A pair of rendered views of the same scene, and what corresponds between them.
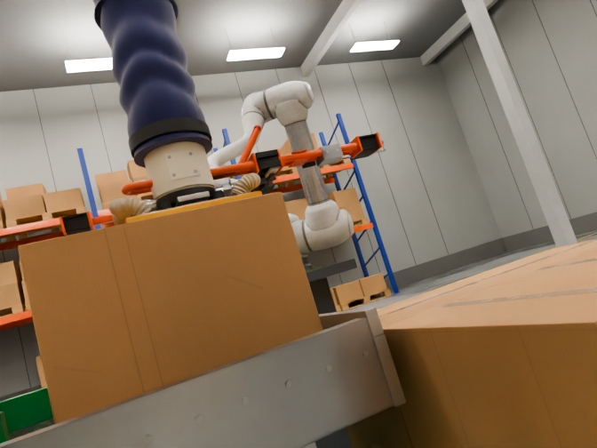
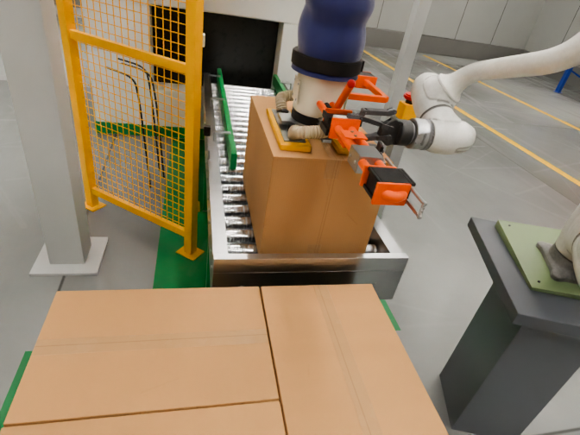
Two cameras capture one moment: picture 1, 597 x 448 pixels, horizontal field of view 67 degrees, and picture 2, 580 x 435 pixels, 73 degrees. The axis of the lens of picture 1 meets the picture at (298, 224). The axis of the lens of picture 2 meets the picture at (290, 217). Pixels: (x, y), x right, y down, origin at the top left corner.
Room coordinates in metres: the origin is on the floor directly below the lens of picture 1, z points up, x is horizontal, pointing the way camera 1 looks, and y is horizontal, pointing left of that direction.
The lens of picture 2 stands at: (1.32, -1.05, 1.44)
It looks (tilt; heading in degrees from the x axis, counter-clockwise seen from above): 33 degrees down; 96
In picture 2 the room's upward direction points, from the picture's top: 10 degrees clockwise
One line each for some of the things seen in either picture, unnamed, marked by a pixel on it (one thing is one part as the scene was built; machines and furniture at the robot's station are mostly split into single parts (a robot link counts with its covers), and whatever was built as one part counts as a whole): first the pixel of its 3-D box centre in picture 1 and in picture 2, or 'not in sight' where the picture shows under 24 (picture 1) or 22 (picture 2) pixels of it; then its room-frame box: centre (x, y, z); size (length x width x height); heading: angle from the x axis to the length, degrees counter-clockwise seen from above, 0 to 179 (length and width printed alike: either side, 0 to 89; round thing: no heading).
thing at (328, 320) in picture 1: (315, 325); (314, 262); (1.32, 0.04, 0.58); 0.70 x 0.03 x 0.06; 22
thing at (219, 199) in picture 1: (194, 206); (287, 123); (1.12, 0.24, 0.97); 0.34 x 0.10 x 0.05; 112
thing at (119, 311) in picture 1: (178, 304); (304, 172); (1.20, 0.37, 0.75); 0.60 x 0.40 x 0.40; 113
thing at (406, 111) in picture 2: not in sight; (378, 199); (1.57, 0.76, 0.50); 0.07 x 0.07 x 1.00; 22
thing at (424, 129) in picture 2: not in sight; (416, 134); (1.53, 0.12, 1.07); 0.09 x 0.06 x 0.09; 112
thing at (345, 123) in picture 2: (264, 164); (340, 123); (1.30, 0.05, 1.08); 0.10 x 0.08 x 0.06; 22
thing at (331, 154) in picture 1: (328, 155); (364, 159); (1.38, -0.15, 1.07); 0.07 x 0.07 x 0.04; 22
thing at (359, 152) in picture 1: (364, 146); (384, 185); (1.43, -0.28, 1.08); 0.08 x 0.07 x 0.05; 112
